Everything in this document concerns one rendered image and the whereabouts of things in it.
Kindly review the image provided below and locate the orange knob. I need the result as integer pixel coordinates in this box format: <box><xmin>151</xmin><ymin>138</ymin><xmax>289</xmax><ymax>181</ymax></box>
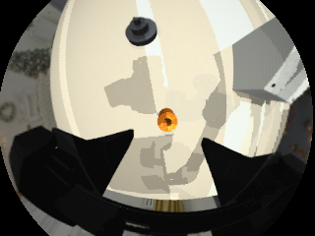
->
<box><xmin>157</xmin><ymin>109</ymin><xmax>177</xmax><ymax>133</ymax></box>

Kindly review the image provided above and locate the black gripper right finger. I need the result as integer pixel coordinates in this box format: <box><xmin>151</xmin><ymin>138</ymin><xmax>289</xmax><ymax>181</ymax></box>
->
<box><xmin>201</xmin><ymin>138</ymin><xmax>281</xmax><ymax>207</ymax></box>

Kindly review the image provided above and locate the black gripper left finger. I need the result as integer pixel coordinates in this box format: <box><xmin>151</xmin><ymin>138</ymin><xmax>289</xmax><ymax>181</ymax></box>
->
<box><xmin>51</xmin><ymin>127</ymin><xmax>134</xmax><ymax>196</ymax></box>

